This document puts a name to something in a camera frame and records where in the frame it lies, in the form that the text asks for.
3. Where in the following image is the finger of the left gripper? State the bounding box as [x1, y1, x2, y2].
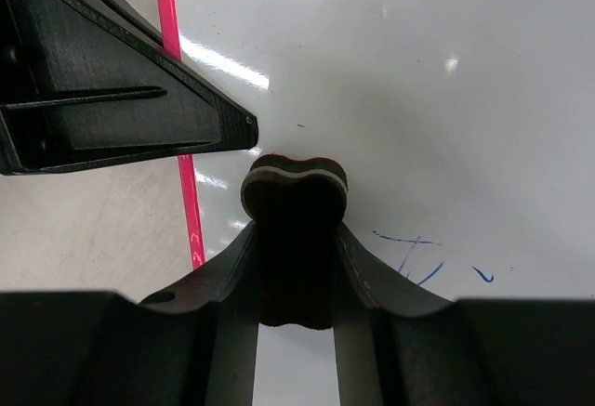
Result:
[1, 0, 258, 175]

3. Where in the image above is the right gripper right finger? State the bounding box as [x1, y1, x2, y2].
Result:
[333, 229, 594, 405]

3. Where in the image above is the black whiteboard eraser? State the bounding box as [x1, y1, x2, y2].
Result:
[241, 154, 348, 330]

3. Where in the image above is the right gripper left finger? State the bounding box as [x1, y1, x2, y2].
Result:
[1, 226, 258, 405]

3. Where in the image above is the pink framed whiteboard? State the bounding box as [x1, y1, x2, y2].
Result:
[152, 0, 595, 406]

